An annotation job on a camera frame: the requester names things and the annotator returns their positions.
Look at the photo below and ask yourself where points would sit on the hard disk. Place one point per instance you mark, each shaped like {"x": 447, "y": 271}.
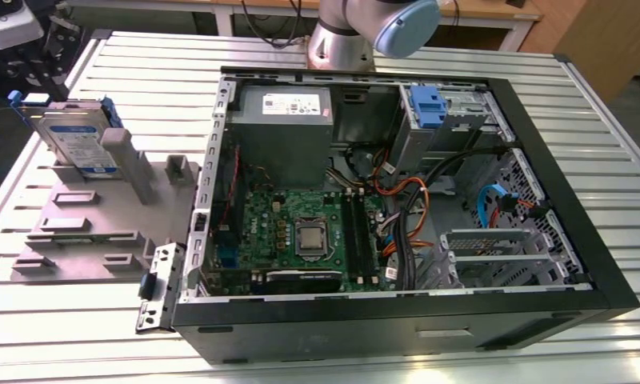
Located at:
{"x": 77, "y": 148}

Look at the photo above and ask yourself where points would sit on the grey parts rack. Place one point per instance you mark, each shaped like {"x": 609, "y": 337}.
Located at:
{"x": 112, "y": 224}

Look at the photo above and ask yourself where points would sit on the green RAM stick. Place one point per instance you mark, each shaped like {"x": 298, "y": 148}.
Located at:
{"x": 80, "y": 239}

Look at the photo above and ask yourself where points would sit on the grey power supply unit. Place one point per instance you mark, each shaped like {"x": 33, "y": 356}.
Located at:
{"x": 283, "y": 152}

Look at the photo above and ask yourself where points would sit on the metal expansion slot latch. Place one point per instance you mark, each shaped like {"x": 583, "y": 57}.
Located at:
{"x": 166, "y": 260}

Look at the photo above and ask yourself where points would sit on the green motherboard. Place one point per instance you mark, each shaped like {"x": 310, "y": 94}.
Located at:
{"x": 320, "y": 204}

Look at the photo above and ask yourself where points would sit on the CPU socket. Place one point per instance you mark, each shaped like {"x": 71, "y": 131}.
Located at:
{"x": 311, "y": 220}

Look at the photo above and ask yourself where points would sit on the silver CPU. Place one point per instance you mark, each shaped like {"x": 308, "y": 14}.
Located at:
{"x": 311, "y": 238}

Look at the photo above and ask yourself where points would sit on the blue drive carrier latch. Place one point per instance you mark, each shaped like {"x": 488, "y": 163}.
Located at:
{"x": 430, "y": 108}

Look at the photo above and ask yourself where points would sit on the black graphics card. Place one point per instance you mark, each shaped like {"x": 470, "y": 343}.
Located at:
{"x": 299, "y": 280}

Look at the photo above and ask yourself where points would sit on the silver drive cage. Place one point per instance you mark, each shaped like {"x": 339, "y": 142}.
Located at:
{"x": 422, "y": 144}

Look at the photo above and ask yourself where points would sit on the black PC case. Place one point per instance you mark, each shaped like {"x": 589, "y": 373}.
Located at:
{"x": 352, "y": 332}

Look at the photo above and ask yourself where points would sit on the brown wooden cabinet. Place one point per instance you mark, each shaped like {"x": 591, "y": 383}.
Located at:
{"x": 609, "y": 40}

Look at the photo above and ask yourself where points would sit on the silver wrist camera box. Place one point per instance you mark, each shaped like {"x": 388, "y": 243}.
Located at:
{"x": 5, "y": 32}

